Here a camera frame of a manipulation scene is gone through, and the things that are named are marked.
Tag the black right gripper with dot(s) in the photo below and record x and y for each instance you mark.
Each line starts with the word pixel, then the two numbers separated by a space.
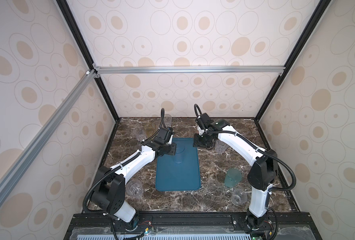
pixel 196 143

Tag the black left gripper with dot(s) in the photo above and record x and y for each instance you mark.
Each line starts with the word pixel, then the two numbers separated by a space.
pixel 173 150

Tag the yellow tall plastic glass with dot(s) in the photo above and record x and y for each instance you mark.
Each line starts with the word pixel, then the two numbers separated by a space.
pixel 150 129

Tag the blue tall plastic glass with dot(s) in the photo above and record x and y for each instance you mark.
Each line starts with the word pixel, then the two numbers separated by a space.
pixel 179 155

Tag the green textured plastic glass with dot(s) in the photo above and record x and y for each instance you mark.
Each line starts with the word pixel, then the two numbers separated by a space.
pixel 232 177

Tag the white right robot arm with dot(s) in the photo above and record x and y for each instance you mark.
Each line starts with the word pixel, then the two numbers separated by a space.
pixel 263 170

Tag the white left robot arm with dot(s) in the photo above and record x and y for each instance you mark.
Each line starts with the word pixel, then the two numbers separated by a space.
pixel 107 194

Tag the teal plastic tray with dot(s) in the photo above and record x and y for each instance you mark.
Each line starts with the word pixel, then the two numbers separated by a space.
pixel 172 177

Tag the clear glass near right gripper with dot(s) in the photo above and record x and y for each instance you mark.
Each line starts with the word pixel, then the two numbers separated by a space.
pixel 220 147

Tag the clear faceted glass far left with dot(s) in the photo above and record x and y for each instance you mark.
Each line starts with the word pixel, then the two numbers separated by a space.
pixel 140 134

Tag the clear faceted glass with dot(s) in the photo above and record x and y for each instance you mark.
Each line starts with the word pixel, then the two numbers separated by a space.
pixel 140 134
pixel 167 121

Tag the clear faceted glass back left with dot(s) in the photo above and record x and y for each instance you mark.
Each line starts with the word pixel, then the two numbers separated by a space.
pixel 167 121

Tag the clear glass front left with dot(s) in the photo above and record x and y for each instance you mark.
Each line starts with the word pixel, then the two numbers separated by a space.
pixel 134 189

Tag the clear glass front right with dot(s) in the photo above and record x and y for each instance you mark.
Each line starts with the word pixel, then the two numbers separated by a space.
pixel 238 197

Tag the silver horizontal back rail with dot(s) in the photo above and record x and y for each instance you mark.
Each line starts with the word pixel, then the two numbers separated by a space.
pixel 187 70

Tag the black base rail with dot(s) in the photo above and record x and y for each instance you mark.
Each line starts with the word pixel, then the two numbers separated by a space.
pixel 193 226

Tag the black corner frame post right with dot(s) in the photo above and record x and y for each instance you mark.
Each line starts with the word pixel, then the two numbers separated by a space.
pixel 298 47

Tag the black corner frame post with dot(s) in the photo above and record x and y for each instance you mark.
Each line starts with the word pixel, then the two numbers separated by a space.
pixel 81 43
pixel 298 47

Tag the black corner frame post left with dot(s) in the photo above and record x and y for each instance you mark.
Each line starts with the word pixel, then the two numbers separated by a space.
pixel 81 43

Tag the silver diagonal left rail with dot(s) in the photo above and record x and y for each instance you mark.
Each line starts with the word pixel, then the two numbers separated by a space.
pixel 28 155

